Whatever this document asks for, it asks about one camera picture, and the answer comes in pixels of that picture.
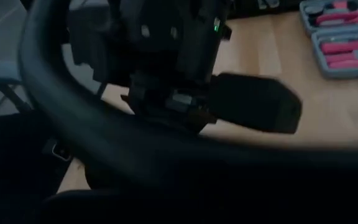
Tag red-handled screwdriver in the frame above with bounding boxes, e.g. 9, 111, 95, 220
324, 54, 358, 70

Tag grey tool case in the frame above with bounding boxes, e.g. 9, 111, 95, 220
298, 0, 358, 78

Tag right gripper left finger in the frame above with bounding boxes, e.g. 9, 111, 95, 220
39, 189, 198, 224

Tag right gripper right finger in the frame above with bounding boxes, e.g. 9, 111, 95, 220
197, 189, 358, 224

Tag black cord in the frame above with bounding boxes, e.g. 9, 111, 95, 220
17, 0, 358, 190

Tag red-handled pliers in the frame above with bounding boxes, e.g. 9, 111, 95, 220
314, 9, 358, 27

